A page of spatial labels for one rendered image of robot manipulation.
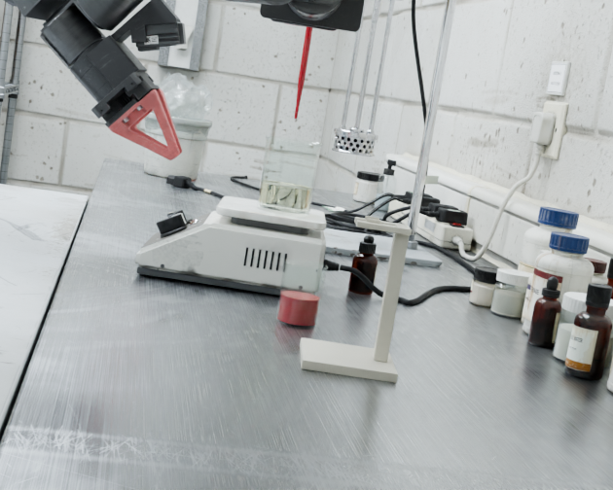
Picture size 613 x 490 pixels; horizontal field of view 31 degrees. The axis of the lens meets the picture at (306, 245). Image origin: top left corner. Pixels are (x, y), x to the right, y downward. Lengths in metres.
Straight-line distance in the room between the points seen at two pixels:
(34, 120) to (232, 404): 2.92
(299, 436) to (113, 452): 0.14
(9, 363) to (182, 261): 0.40
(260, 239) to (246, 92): 2.50
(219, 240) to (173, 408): 0.44
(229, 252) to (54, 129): 2.51
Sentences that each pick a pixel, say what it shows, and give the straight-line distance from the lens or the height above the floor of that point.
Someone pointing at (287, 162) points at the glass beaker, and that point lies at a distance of 1.18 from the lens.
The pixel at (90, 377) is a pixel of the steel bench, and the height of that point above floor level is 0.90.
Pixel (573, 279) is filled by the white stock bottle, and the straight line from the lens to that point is 1.20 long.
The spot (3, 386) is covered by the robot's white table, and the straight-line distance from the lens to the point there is 0.76.
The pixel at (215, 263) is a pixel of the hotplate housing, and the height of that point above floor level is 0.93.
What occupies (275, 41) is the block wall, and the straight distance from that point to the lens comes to 3.65.
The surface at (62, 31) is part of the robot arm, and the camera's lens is 1.27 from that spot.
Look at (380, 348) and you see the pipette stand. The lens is 0.94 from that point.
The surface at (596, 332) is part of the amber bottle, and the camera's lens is 1.05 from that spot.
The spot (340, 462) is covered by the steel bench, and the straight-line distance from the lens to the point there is 0.70.
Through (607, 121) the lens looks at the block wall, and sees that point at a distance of 1.54.
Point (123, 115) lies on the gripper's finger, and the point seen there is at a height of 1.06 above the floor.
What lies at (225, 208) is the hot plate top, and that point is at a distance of 1.17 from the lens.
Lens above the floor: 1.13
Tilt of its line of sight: 8 degrees down
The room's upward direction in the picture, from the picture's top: 9 degrees clockwise
